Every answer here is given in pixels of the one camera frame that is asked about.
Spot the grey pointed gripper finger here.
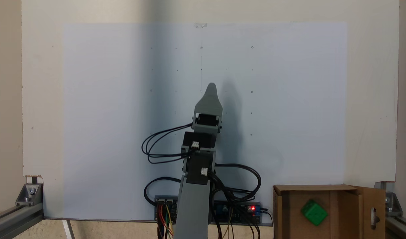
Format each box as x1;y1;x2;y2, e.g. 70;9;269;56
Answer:
194;83;224;117

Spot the green die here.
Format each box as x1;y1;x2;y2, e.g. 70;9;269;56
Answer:
301;199;328;226

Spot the circuit board with jumper pins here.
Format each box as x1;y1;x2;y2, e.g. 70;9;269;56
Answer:
156;196;179;221

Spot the blue circuit board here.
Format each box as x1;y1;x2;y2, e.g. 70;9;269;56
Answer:
212;201;262;225

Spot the grey mounting plate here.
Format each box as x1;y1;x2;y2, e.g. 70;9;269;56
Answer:
154;195;274;227

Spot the brown cardboard box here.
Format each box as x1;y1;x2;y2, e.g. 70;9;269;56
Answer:
273;184;386;239

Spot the white metal bar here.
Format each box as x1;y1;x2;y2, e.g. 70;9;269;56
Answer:
62;220;75;239

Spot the black gripper cable bundle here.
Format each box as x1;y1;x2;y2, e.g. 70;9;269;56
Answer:
141;123;194;165

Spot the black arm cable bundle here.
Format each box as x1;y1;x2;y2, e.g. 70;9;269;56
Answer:
208;163;262;239

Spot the black power cable loop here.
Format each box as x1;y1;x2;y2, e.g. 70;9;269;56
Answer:
144;177;182;206

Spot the thin yellow wire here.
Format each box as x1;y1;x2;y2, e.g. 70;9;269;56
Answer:
222;207;235;239

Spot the coloured jumper wire bundle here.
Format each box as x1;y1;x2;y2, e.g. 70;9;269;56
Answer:
158;204;176;239

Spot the white cable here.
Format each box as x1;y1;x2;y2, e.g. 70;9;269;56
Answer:
262;208;275;239

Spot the metal corner bracket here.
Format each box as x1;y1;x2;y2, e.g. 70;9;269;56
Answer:
384;191;403;217
16;183;43;206

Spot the aluminium profile post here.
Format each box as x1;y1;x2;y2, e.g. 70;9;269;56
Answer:
385;216;406;239
0;202;44;239

